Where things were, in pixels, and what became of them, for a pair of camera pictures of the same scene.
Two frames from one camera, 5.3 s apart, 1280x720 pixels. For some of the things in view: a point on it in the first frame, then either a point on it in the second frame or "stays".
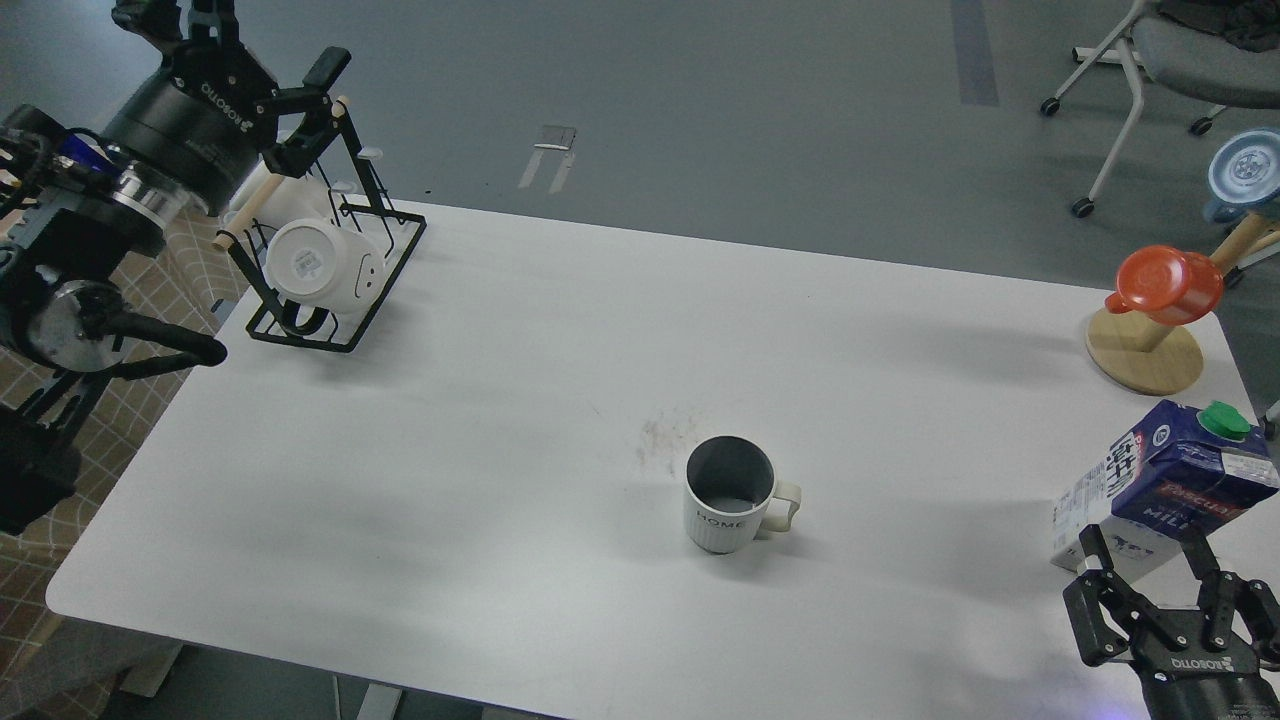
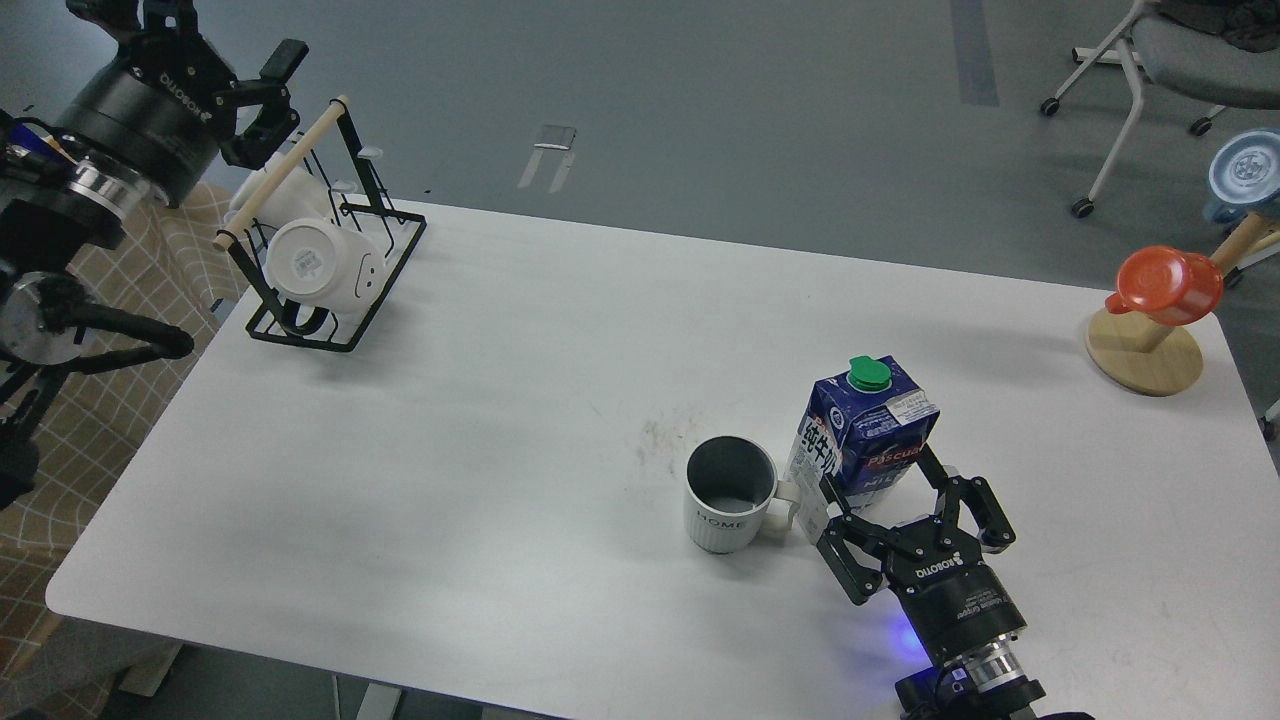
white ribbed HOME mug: [733, 497] stays
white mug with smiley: [315, 261] stays
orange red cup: [1167, 284] stays
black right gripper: [1192, 664] to [953, 597]
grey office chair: [1192, 64] stays
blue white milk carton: [1184, 471] to [863, 428]
